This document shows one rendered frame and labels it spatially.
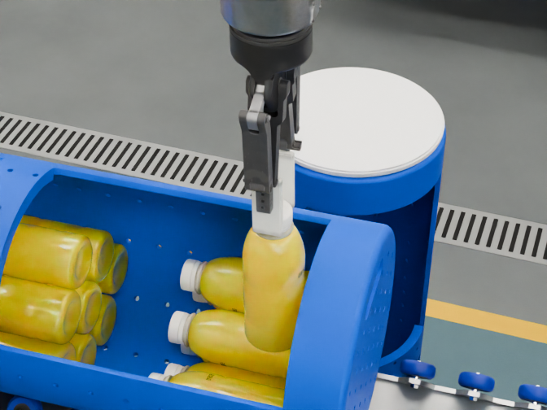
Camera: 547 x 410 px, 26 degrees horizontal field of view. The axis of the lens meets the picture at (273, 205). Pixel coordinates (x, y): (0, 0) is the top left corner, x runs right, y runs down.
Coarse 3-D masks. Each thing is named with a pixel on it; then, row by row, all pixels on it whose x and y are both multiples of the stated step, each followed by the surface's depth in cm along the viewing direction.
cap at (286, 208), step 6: (282, 204) 121; (288, 204) 120; (282, 210) 120; (288, 210) 120; (282, 216) 119; (288, 216) 119; (282, 222) 119; (288, 222) 120; (282, 228) 119; (288, 228) 120
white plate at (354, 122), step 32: (320, 96) 185; (352, 96) 185; (384, 96) 185; (416, 96) 185; (320, 128) 178; (352, 128) 178; (384, 128) 178; (416, 128) 178; (320, 160) 172; (352, 160) 172; (384, 160) 172; (416, 160) 172
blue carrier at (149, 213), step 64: (0, 192) 135; (64, 192) 153; (128, 192) 149; (192, 192) 137; (0, 256) 131; (128, 256) 156; (192, 256) 154; (320, 256) 127; (384, 256) 133; (128, 320) 156; (320, 320) 123; (384, 320) 145; (0, 384) 138; (64, 384) 133; (128, 384) 130; (320, 384) 123
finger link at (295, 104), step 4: (296, 76) 115; (296, 80) 115; (296, 84) 115; (296, 88) 115; (296, 92) 116; (296, 96) 116; (296, 100) 116; (292, 104) 117; (296, 104) 117; (292, 108) 117; (296, 108) 117; (296, 112) 117; (296, 116) 117; (296, 120) 118; (296, 124) 118; (296, 128) 118; (296, 132) 119
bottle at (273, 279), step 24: (264, 240) 120; (288, 240) 120; (264, 264) 121; (288, 264) 121; (264, 288) 123; (288, 288) 123; (264, 312) 125; (288, 312) 125; (264, 336) 127; (288, 336) 127
